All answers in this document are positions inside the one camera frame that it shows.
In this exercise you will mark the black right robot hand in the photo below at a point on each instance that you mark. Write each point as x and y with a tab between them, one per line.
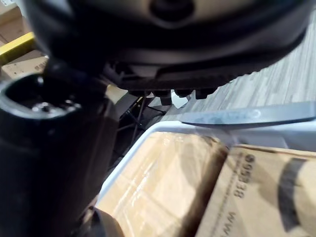
153	47

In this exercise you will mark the printed brown cardboard box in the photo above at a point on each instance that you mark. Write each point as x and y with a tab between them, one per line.
249	197

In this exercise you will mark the taped brown cardboard box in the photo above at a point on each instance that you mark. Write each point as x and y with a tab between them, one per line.
160	182

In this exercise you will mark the yellow shelf beam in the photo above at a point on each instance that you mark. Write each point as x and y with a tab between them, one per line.
14	48

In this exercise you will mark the black metal stand legs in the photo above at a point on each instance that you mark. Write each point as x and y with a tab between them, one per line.
134	118

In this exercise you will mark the light grey plastic bin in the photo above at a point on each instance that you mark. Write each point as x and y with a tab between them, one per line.
133	145

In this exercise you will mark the plain cardboard box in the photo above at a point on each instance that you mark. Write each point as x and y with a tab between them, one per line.
11	22

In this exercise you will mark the cardboard box with dark print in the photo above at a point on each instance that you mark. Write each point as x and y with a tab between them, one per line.
22	67

